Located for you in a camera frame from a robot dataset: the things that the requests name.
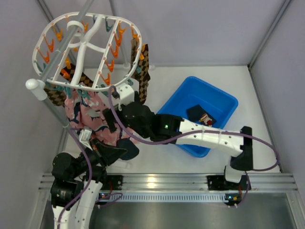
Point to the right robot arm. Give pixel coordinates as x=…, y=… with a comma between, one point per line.
x=171, y=129

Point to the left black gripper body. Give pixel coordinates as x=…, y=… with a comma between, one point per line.
x=100, y=152

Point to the white round clip hanger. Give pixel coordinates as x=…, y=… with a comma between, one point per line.
x=82, y=41

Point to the pink patterned cloth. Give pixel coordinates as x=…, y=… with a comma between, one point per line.
x=87, y=112

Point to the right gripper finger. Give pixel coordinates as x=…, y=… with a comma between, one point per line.
x=110, y=119
x=138, y=98

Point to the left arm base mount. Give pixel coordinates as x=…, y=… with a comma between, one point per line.
x=114, y=182

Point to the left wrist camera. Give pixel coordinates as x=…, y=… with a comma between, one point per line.
x=85, y=136

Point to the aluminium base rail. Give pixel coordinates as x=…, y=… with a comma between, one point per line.
x=193, y=183

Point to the grey metal hanging rod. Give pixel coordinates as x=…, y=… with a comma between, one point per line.
x=66, y=40

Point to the white slotted cable duct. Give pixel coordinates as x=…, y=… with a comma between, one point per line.
x=166, y=197

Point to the blue plastic bin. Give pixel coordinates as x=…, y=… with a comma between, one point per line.
x=194, y=91

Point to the navy blue sock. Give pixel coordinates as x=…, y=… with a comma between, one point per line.
x=198, y=114

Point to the white rack stand post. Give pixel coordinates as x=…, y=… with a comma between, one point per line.
x=37, y=89

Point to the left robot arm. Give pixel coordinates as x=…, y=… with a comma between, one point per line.
x=81, y=183

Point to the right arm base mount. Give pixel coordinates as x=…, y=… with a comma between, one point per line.
x=218, y=183

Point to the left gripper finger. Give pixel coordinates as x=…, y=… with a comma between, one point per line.
x=98, y=145
x=109, y=155

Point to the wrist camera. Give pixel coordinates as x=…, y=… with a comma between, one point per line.
x=85, y=136
x=125, y=91

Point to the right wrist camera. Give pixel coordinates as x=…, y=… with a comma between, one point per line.
x=125, y=91

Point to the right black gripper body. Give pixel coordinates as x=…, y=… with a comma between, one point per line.
x=122, y=117

